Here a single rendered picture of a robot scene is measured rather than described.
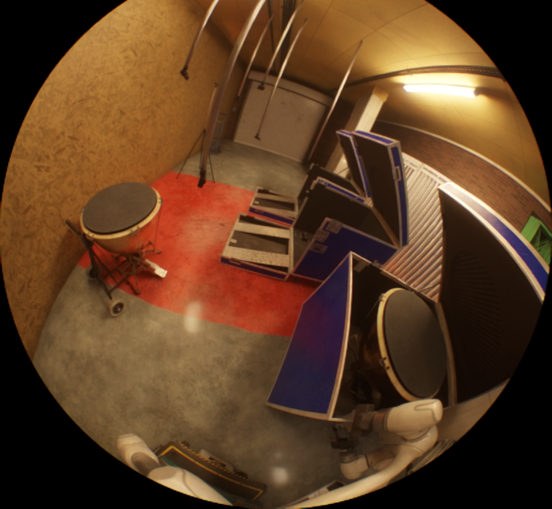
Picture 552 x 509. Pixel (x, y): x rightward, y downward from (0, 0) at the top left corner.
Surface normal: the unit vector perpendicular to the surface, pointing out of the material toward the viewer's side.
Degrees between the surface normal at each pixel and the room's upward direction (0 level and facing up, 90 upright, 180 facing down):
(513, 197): 90
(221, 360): 0
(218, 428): 0
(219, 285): 0
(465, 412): 90
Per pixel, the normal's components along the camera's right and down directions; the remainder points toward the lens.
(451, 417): -0.94, -0.26
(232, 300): 0.33, -0.73
